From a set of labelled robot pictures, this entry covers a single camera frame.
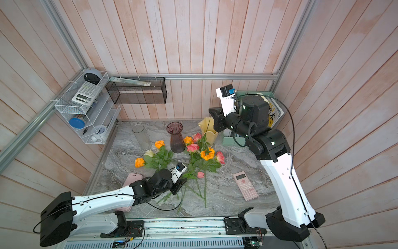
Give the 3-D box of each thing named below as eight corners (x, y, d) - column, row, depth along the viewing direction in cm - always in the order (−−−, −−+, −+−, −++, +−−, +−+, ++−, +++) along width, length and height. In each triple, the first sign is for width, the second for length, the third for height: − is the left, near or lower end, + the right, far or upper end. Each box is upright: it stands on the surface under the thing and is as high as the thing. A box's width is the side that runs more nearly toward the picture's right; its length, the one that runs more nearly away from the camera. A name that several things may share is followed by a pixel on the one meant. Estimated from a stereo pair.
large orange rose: (134, 167, 94) (133, 165, 92) (137, 160, 97) (135, 157, 95) (143, 167, 94) (141, 165, 92) (144, 160, 97) (143, 157, 95)
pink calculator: (246, 201, 84) (246, 200, 82) (232, 175, 93) (233, 174, 92) (257, 197, 85) (259, 196, 84) (243, 171, 95) (244, 170, 93)
